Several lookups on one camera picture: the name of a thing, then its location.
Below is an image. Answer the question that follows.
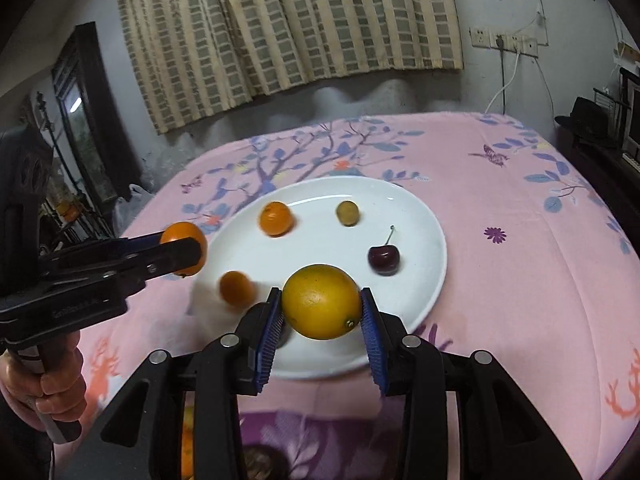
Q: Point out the striped beige curtain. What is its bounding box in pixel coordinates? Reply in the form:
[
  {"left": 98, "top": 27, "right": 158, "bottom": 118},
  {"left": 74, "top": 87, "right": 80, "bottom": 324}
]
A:
[{"left": 117, "top": 0, "right": 463, "bottom": 133}]

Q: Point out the dark red cherry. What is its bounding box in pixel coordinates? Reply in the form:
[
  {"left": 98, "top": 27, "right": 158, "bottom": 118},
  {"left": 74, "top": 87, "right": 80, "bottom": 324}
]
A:
[{"left": 368, "top": 226, "right": 400, "bottom": 276}]

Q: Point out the large orange mandarin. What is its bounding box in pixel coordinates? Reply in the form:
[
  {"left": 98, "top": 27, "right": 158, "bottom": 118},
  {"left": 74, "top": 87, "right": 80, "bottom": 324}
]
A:
[{"left": 282, "top": 264, "right": 362, "bottom": 340}]

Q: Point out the dark framed mirror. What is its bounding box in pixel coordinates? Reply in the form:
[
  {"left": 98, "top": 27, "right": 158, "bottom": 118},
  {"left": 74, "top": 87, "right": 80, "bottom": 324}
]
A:
[{"left": 51, "top": 22, "right": 141, "bottom": 214}]

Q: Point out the white oval plate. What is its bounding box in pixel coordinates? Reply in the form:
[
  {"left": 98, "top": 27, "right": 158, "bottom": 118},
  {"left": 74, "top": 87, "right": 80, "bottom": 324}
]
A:
[{"left": 190, "top": 177, "right": 448, "bottom": 380}]

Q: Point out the orange mandarin front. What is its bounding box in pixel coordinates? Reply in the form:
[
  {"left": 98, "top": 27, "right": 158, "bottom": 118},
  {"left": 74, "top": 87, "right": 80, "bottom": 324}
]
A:
[{"left": 181, "top": 405, "right": 194, "bottom": 479}]

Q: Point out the green grape on plate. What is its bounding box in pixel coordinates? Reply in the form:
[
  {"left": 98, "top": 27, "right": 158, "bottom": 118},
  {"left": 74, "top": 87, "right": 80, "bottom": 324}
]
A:
[{"left": 335, "top": 200, "right": 360, "bottom": 226}]

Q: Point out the dark water chestnut large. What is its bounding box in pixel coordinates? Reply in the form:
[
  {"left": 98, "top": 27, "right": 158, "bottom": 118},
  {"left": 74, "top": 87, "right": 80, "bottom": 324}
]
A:
[{"left": 243, "top": 446, "right": 276, "bottom": 480}]

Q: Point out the clear plastic bag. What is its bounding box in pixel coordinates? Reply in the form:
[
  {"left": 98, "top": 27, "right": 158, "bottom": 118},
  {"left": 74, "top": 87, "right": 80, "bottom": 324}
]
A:
[{"left": 112, "top": 183, "right": 154, "bottom": 237}]

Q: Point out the orange mandarin back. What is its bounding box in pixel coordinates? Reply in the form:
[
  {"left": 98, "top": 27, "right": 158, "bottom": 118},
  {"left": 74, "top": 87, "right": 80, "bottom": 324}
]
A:
[{"left": 218, "top": 271, "right": 256, "bottom": 309}]

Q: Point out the person's left hand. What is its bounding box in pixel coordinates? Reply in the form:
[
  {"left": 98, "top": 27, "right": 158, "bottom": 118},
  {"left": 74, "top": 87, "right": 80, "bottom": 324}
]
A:
[{"left": 1, "top": 332, "right": 87, "bottom": 431}]

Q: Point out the pink deer-print tablecloth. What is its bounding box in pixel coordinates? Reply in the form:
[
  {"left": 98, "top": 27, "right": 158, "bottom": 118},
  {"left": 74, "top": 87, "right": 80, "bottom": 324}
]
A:
[{"left": 80, "top": 113, "right": 639, "bottom": 479}]

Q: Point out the small orange on plate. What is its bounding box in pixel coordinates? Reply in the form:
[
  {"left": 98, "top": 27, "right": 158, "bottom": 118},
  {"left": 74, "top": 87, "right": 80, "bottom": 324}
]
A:
[{"left": 258, "top": 202, "right": 295, "bottom": 237}]

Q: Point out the white wall power strip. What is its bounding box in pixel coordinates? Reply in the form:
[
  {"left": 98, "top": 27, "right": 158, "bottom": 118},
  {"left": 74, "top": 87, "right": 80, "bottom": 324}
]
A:
[{"left": 469, "top": 27, "right": 539, "bottom": 58}]

